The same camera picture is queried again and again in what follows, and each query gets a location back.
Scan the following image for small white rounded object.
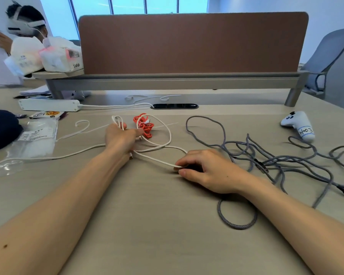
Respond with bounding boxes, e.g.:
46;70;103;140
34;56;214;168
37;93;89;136
71;91;91;101

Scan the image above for person's right forearm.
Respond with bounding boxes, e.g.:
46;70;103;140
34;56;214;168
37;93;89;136
236;177;344;275

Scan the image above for grey metal desk shelf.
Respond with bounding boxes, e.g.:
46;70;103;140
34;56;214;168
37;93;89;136
45;70;310;107

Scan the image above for white labelled hand controller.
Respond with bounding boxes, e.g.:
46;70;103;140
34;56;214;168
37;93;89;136
280;111;316;143

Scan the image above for red cable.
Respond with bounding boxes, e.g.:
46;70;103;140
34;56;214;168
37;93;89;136
133;113;155;139

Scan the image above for person's left hand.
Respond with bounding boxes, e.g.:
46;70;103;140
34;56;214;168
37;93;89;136
104;122;145;163

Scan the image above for black flat tablet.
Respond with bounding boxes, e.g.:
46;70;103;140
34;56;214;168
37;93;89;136
13;94;52;99

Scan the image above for person's left forearm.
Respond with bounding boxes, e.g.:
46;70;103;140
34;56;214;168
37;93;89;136
0;146;130;275

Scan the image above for white power strip cord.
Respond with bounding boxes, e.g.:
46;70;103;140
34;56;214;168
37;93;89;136
79;102;155;109

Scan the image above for white paper sheets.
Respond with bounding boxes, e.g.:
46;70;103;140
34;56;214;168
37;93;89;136
0;23;51;96

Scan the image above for white tissue pack pink label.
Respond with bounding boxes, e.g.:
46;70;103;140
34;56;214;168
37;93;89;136
39;36;84;73

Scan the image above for navy baseball cap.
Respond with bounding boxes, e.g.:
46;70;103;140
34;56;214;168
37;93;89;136
0;110;23;154

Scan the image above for white cable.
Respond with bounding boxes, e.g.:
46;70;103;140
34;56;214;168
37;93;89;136
0;113;188;171

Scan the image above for white power strip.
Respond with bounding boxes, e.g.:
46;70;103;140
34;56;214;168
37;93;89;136
18;99;81;112

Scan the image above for white head-mounted headset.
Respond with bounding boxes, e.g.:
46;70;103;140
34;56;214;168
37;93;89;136
6;7;46;37

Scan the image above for clear bag of zip ties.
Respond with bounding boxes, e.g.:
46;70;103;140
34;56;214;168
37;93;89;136
0;118;59;180

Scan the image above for large glass window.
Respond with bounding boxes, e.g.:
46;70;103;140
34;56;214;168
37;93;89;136
39;0;209;40

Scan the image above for person's right hand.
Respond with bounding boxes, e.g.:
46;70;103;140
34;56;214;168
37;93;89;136
174;149;250;195

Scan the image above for white printed snack packet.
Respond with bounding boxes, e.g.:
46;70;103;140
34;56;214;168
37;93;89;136
29;111;67;120

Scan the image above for grey braided cable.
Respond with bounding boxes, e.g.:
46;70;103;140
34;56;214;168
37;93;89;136
185;116;344;230

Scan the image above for round beige shelf board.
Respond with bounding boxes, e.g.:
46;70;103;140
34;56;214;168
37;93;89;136
32;69;85;80

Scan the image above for brown desk divider panel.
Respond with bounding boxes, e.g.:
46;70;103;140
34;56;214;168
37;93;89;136
78;11;309;75

